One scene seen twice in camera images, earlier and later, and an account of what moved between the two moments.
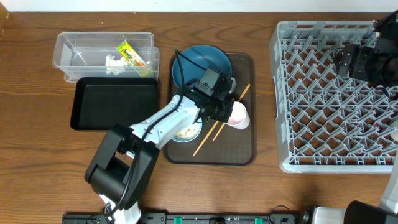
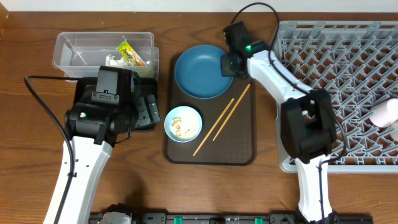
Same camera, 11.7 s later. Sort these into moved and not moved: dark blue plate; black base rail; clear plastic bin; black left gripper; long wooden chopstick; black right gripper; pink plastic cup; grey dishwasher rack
Moved: black right gripper; black left gripper; pink plastic cup
Not moved: long wooden chopstick; grey dishwasher rack; black base rail; clear plastic bin; dark blue plate
